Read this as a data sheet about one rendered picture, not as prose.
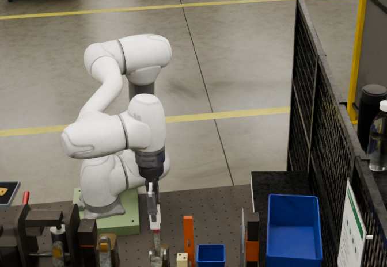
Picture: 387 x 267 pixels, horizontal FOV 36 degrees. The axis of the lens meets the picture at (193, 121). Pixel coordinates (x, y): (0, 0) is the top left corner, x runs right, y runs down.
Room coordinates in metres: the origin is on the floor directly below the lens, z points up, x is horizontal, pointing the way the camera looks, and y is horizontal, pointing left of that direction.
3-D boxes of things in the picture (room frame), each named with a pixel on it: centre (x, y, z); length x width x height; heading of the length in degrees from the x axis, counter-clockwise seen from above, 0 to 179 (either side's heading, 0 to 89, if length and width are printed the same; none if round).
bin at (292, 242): (1.44, -0.30, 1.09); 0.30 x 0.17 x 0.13; 171
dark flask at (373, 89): (1.48, -0.52, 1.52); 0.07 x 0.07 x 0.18
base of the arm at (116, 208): (2.08, 0.44, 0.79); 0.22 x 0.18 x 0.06; 106
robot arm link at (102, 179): (2.09, 0.41, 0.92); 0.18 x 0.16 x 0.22; 112
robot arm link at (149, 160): (1.44, 0.13, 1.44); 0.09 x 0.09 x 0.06
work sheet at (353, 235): (1.16, -0.41, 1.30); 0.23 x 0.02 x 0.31; 177
